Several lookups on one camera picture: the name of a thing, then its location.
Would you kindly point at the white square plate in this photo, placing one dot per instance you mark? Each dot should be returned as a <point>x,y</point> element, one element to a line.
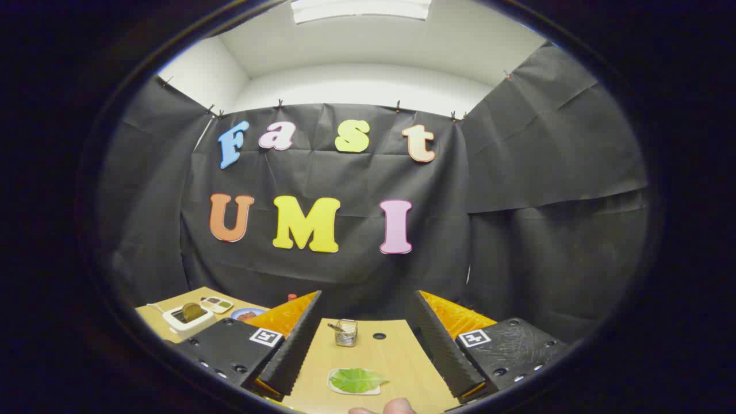
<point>336,391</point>

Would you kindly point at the white divided condiment tray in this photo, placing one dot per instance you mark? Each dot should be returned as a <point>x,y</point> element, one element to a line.
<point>217,305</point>

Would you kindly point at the white toaster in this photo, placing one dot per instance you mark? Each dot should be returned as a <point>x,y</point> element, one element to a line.
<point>190,329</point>

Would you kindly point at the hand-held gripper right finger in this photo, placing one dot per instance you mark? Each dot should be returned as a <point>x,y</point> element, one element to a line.
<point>445,351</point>

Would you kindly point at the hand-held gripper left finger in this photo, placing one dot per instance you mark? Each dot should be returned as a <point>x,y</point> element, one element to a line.
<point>287,356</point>

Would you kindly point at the brown bread slice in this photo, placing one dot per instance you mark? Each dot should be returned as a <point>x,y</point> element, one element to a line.
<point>193,312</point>

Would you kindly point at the green lettuce leaf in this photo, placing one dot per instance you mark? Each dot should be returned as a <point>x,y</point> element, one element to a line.
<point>356,380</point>

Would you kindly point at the metal utensil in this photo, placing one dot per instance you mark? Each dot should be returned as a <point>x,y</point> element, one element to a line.
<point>334,326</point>

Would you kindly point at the blue plate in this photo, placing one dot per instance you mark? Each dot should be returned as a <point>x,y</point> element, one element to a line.
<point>237,311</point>

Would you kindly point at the ceiling light panel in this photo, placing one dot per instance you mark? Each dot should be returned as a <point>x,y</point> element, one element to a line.
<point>359,8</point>

